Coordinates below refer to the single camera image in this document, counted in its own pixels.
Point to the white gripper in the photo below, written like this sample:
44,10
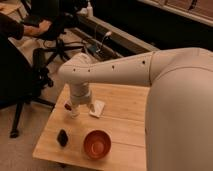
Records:
80,94

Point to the person's dark-sleeved forearm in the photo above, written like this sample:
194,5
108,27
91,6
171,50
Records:
10,28

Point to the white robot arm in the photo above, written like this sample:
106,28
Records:
179,108

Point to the orange ceramic bowl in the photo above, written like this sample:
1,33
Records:
97,144

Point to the person's hand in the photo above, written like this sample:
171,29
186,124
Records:
36,31

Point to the white cup with red contents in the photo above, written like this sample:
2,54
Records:
68,106

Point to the small black object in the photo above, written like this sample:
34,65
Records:
62,138

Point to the black office chair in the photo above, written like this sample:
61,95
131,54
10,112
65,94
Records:
20,81
62,14

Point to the white spray bottle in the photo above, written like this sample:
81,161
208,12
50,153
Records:
88,11

